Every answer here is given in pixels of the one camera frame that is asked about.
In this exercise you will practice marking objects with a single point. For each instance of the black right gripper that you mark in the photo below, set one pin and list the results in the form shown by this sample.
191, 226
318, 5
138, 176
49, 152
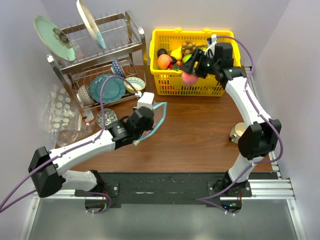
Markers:
197, 55

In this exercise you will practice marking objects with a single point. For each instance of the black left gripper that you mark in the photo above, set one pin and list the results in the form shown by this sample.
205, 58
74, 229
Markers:
149, 126

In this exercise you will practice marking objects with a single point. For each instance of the red peach toy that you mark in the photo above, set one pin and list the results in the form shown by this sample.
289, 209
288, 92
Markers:
189, 79

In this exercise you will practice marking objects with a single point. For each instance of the clear zip bag blue seal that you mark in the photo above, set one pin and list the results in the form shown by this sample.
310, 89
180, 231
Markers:
160, 112

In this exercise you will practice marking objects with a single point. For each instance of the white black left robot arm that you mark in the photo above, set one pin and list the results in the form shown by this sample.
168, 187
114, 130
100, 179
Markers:
52, 171

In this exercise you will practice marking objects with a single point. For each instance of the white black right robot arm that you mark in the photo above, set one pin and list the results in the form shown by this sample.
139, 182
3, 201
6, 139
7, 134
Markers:
262, 133

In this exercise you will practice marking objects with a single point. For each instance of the polka dot plastic bag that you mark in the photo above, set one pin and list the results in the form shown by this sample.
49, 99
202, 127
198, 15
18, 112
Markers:
62, 119

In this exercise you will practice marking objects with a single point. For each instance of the brown grape bunch toy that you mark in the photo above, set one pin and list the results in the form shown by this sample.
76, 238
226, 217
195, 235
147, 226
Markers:
188, 47

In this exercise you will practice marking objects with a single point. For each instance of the yellow pear toy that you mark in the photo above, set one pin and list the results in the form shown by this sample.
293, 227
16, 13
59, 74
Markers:
177, 54

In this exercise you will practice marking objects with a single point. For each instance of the red yellow apple toy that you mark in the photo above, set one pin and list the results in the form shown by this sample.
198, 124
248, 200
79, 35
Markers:
164, 61

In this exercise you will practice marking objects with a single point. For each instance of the black white floral bowl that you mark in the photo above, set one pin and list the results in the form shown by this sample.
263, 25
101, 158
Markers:
109, 116

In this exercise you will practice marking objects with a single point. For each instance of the yellow plastic basket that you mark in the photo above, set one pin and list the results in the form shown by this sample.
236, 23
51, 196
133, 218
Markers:
169, 82

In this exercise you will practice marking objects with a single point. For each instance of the dark avocado toy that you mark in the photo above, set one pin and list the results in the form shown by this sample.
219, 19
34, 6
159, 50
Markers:
161, 51

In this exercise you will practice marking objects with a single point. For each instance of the yellow blue patterned bowl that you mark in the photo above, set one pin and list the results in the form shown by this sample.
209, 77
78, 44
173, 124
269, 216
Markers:
136, 82

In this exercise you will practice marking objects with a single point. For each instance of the blue zigzag bowl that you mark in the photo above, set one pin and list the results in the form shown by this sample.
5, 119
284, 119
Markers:
117, 69

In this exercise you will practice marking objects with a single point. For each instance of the steel two-tier dish rack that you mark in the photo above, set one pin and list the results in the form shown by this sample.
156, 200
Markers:
125, 40

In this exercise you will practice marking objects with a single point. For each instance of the grey patterned bowl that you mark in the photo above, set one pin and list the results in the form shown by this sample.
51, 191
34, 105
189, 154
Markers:
83, 95

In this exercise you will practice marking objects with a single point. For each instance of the cream ceramic mug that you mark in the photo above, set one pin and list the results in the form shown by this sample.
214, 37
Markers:
236, 132

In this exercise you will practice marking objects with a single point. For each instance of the beige blue-edged plate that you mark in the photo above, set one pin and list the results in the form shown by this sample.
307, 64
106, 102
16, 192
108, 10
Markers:
90, 24

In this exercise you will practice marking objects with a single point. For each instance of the mint green flower plate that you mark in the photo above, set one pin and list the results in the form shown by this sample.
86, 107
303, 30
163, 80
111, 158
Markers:
54, 38

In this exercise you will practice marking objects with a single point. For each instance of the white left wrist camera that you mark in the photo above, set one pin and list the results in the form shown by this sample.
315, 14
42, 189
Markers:
145, 99

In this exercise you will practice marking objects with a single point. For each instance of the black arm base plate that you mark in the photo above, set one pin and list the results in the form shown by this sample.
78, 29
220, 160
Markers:
174, 188

